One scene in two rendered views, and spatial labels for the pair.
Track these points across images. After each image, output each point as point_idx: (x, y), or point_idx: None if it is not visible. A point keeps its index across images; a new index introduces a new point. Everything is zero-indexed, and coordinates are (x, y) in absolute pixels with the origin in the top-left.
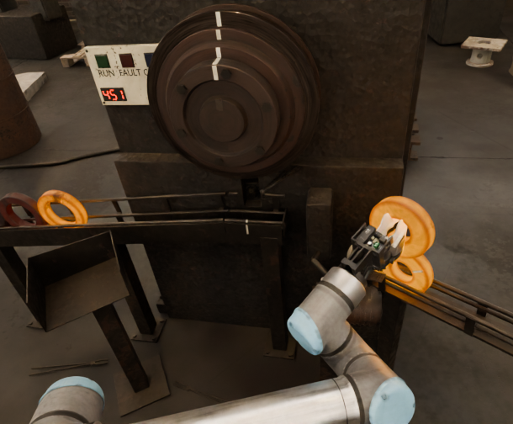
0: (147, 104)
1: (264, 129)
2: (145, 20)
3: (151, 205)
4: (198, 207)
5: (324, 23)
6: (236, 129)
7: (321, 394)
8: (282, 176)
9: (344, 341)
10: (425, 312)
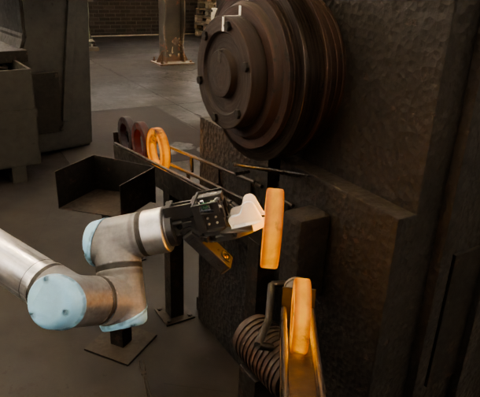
0: None
1: (242, 92)
2: None
3: (211, 174)
4: (237, 191)
5: (363, 15)
6: (226, 85)
7: (27, 254)
8: (296, 181)
9: (108, 263)
10: (279, 373)
